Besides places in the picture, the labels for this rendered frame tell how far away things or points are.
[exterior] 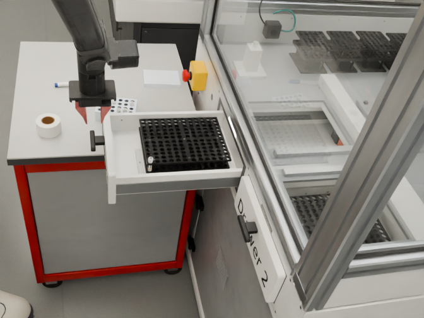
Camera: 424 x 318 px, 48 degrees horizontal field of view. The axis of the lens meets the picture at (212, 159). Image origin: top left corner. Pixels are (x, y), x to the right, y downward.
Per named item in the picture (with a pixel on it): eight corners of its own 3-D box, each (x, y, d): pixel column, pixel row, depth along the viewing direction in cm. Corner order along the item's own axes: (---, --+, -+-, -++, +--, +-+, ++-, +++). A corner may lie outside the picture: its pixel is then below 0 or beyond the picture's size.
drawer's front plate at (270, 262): (266, 304, 104) (278, 277, 96) (233, 204, 124) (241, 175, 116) (274, 303, 104) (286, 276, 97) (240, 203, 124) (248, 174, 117)
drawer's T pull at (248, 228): (245, 243, 105) (246, 240, 104) (236, 217, 110) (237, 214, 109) (260, 242, 106) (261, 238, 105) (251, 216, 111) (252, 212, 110)
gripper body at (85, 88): (116, 103, 106) (116, 76, 101) (69, 105, 104) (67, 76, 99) (114, 86, 111) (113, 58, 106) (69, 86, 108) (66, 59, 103)
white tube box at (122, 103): (94, 120, 148) (94, 111, 145) (98, 104, 154) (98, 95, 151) (134, 124, 149) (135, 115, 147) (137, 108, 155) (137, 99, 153)
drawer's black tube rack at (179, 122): (145, 181, 122) (146, 163, 118) (138, 136, 134) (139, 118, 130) (227, 176, 128) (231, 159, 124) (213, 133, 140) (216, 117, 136)
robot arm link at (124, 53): (81, 19, 92) (88, 61, 91) (139, 16, 96) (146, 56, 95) (77, 42, 103) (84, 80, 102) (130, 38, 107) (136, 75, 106)
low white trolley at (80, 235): (36, 298, 183) (6, 158, 131) (41, 182, 226) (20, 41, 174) (183, 281, 198) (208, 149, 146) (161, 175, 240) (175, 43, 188)
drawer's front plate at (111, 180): (108, 205, 117) (108, 174, 110) (101, 129, 137) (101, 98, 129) (115, 204, 118) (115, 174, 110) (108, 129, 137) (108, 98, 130)
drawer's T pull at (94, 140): (91, 153, 118) (90, 148, 117) (89, 133, 123) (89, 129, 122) (105, 152, 119) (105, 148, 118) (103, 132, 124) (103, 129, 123)
